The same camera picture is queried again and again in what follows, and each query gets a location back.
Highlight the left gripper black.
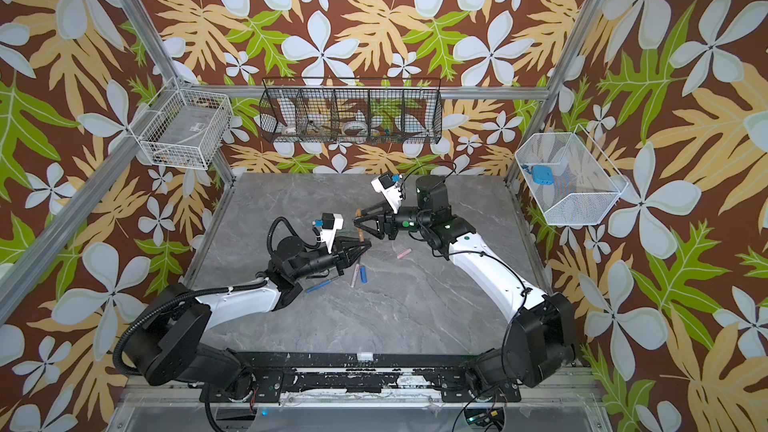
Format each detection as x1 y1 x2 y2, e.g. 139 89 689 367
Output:
292 236 370 285

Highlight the pink pen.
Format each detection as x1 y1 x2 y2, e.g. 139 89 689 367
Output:
350 262 360 288

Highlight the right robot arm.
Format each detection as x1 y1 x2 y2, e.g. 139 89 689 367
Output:
354 172 579 396

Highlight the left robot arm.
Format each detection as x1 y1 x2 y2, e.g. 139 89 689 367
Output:
112 236 372 400

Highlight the blue pen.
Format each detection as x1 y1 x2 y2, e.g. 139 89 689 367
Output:
305 278 335 293

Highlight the blue object in basket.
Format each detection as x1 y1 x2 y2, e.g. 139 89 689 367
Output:
528 165 555 186

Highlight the white mesh basket right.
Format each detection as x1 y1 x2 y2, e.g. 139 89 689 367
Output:
515 127 629 228

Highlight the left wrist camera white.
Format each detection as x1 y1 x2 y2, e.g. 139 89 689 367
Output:
313 213 343 253

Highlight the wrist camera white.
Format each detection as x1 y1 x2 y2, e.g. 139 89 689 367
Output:
313 213 343 253
371 172 403 213

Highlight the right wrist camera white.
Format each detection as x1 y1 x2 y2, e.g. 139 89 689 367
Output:
371 172 403 213

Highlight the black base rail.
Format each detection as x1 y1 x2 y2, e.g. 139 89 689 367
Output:
184 352 521 403

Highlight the black wire basket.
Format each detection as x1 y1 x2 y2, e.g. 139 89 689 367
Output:
256 77 444 144

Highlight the white wire basket left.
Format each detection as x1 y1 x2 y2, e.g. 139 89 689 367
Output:
129 79 233 170

